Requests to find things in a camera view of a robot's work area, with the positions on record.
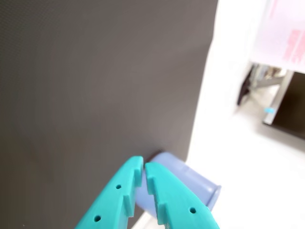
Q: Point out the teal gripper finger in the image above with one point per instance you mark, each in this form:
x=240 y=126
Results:
x=176 y=205
x=112 y=198

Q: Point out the lavender blue ceramic pot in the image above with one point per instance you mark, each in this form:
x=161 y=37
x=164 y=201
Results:
x=188 y=181

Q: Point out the black textured mat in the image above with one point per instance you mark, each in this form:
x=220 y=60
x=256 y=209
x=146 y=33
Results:
x=95 y=83

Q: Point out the blue tape piece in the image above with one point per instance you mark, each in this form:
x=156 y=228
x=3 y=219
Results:
x=269 y=110

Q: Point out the black blurry object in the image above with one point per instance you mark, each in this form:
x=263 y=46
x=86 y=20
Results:
x=244 y=88

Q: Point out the white poster with pink print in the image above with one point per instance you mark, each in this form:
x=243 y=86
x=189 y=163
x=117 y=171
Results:
x=281 y=31

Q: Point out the grey metal frame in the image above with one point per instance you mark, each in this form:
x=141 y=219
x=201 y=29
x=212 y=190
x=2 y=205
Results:
x=271 y=82

